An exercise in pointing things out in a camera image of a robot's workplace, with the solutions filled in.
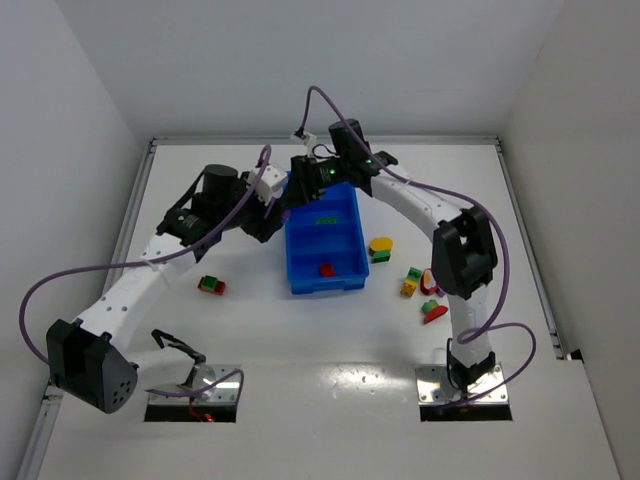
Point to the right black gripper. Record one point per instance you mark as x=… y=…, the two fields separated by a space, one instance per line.
x=300 y=185

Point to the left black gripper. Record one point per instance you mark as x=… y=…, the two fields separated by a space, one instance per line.
x=267 y=225

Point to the small red lego brick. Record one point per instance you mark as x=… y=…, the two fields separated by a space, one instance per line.
x=327 y=270

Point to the yellow oval lego piece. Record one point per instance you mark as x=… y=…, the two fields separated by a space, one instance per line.
x=380 y=244

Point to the green sloped lego brick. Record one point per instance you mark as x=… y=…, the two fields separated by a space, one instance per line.
x=381 y=256

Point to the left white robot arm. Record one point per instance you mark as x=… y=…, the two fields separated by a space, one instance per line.
x=88 y=356

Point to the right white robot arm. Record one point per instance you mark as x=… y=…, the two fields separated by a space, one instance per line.
x=463 y=251

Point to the blue divided plastic bin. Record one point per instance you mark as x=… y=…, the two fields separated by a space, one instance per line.
x=308 y=245

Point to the red lego brick left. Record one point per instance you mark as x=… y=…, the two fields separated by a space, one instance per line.
x=220 y=289

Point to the green striped lego brick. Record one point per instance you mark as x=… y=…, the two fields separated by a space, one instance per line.
x=414 y=274

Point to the yellow lego brick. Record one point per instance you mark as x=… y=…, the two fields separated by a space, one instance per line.
x=408 y=288

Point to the red white flower lego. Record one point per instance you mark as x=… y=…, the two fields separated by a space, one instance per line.
x=428 y=284

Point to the green small lego brick right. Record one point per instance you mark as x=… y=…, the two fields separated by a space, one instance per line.
x=429 y=305

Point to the red half round lego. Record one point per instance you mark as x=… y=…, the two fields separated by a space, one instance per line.
x=433 y=313

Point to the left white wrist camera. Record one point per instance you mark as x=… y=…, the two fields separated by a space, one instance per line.
x=270 y=184

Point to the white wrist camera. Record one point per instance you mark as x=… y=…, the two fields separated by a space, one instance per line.
x=270 y=184
x=307 y=139

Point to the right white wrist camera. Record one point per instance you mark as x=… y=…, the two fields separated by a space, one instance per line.
x=307 y=139

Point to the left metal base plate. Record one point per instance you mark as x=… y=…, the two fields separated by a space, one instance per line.
x=210 y=385

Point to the metal base plate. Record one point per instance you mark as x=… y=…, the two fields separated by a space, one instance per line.
x=210 y=385
x=435 y=389

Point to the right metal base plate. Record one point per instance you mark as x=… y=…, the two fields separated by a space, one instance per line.
x=435 y=389

